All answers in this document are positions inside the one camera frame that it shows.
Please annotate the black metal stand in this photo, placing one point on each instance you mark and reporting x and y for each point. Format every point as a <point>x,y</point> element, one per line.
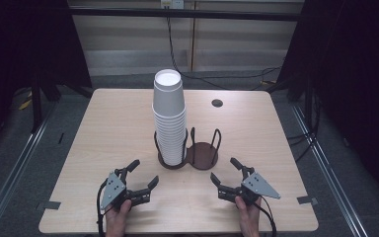
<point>36,105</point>

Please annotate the grey tape strip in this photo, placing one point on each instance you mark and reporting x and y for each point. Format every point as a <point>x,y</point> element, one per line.
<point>306,200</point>
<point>49,205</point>

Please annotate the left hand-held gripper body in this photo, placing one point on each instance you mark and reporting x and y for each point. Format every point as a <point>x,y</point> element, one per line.
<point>113,189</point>

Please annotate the stack of white paper cups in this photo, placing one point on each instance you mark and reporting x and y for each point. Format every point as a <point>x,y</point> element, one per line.
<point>169,112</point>

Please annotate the white wall power outlet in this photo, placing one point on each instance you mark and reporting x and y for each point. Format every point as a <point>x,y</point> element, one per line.
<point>172,4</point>

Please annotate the dark brown double cup holder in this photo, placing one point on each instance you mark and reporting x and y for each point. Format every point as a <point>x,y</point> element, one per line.
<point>204,154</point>

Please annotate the dark curtain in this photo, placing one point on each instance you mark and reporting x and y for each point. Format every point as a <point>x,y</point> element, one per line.
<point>358,82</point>
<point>23,42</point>

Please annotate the person's right hand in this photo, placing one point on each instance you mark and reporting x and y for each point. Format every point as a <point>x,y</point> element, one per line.
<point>250,220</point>

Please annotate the yellow tape piece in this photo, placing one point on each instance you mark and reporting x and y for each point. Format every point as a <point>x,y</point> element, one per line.
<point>25,104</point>

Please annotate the black horizontal metal bar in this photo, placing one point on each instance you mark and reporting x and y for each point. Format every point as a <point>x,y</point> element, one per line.
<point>210,14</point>

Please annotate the round black table grommet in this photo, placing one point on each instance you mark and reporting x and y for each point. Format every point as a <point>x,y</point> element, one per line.
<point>217,103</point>

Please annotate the person's left hand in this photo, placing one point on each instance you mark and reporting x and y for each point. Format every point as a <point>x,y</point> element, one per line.
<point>116,220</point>

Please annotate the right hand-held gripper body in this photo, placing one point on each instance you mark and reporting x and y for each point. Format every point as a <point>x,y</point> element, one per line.
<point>256,186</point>

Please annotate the metal floor rail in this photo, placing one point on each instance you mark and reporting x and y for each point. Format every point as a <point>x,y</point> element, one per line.
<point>16,164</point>
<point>329,177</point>

